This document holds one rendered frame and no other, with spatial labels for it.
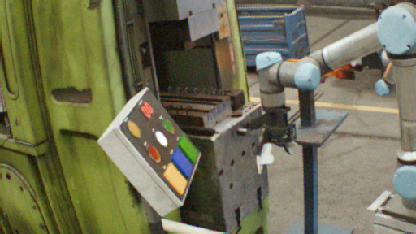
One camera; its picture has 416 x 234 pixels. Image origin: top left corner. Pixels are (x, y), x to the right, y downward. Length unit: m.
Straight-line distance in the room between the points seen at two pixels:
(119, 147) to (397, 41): 0.79
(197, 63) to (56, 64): 0.69
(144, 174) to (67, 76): 0.75
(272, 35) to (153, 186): 4.51
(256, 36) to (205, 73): 3.55
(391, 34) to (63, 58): 1.30
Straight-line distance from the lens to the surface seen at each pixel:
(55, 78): 2.07
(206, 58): 2.31
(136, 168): 1.39
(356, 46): 1.44
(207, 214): 2.18
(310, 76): 1.41
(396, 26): 1.21
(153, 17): 1.90
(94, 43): 1.77
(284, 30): 5.72
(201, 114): 1.99
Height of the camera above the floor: 1.65
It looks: 20 degrees down
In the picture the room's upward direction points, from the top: 8 degrees counter-clockwise
